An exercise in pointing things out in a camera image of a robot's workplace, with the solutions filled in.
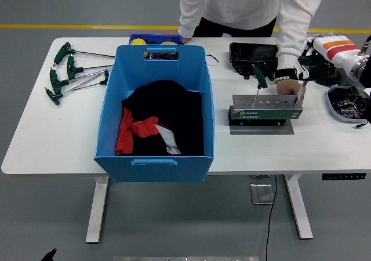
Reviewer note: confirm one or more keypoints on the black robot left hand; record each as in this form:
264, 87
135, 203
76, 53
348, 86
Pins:
49, 255

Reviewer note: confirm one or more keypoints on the person's right hand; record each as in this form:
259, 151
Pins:
185, 39

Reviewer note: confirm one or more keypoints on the person's left hand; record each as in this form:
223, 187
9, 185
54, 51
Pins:
287, 88

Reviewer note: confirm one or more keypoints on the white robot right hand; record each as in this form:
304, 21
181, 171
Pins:
336, 50

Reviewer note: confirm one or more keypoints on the silver green hex key stand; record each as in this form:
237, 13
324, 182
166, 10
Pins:
261, 114

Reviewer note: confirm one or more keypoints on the person's right forearm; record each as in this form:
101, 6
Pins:
188, 20

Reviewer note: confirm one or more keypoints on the person's left forearm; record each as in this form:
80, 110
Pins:
291, 46

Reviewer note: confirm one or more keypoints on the large blue plastic box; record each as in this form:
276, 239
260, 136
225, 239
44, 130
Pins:
130, 69

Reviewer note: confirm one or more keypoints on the black wristwatch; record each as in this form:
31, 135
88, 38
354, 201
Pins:
285, 72

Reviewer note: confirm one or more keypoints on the yellow round object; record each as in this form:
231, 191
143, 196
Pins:
137, 42
168, 43

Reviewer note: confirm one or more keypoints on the small dark blue bin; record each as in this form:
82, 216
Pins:
156, 37

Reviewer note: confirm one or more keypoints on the light blue parts tray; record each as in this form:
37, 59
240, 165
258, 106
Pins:
331, 98

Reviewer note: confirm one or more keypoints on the black plastic tray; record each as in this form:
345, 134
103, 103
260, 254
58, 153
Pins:
249, 55

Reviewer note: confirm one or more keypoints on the white left table leg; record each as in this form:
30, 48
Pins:
97, 208

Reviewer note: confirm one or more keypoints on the white table leg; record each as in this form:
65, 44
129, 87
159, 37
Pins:
300, 208
97, 208

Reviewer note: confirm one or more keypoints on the black and red garment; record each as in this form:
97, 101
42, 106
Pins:
168, 107

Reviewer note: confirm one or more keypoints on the person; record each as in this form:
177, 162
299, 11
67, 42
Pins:
246, 3

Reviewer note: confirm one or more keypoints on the thin black plug lead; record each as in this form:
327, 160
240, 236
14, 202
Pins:
359, 126

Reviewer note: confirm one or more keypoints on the black table control panel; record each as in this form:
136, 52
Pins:
343, 177

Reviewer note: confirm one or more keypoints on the metal floor plate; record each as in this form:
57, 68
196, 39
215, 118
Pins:
261, 194

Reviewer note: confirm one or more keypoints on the white right table leg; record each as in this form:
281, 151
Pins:
300, 208

